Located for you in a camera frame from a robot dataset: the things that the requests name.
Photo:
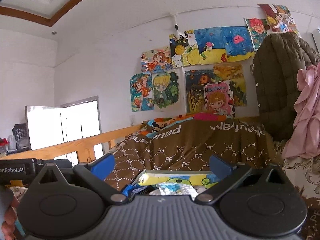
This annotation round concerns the black plastic crate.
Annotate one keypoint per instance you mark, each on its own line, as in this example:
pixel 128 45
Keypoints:
pixel 22 137

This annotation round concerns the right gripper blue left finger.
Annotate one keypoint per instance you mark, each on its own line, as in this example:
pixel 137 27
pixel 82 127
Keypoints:
pixel 103 166

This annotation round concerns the orange-haired girl drawing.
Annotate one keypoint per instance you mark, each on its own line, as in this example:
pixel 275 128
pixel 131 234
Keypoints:
pixel 141 92

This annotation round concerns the blond boy drawing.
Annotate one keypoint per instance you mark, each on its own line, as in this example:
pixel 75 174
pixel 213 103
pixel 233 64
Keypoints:
pixel 166 91

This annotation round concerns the person's left hand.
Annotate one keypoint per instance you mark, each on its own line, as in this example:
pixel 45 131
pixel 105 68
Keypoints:
pixel 9 203

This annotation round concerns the blue sea jellyfish painting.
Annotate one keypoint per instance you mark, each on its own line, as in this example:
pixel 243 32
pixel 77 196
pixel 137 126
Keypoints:
pixel 223 44

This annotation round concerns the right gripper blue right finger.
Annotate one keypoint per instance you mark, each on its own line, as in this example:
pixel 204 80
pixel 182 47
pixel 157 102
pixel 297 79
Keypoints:
pixel 220 168

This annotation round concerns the pink cartoon girl drawing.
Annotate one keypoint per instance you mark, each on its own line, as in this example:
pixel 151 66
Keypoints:
pixel 218 98

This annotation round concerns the starry night style painting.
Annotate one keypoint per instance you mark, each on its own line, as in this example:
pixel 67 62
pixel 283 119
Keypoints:
pixel 197 79

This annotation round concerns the grey tray with cartoon picture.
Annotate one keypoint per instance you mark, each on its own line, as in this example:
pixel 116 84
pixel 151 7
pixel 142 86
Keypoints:
pixel 200 180

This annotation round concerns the blue yellow sock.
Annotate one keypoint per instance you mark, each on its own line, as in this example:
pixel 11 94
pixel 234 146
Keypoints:
pixel 131 190

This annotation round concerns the olive quilted jacket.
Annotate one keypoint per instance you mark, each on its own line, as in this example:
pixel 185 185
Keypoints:
pixel 275 68

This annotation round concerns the pink shirt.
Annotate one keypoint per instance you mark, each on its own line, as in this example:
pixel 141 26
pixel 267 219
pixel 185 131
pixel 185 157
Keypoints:
pixel 304 141

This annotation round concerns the floral white bed sheet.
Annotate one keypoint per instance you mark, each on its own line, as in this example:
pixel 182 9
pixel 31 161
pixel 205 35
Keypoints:
pixel 304 175

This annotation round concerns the wooden bed rail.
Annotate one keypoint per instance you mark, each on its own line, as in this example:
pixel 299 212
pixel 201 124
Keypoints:
pixel 84 148

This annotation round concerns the red-haired child drawing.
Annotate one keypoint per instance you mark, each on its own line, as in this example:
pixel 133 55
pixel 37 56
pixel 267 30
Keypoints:
pixel 258 30

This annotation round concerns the brown patterned colourful blanket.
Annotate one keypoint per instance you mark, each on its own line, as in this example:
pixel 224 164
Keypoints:
pixel 186 143

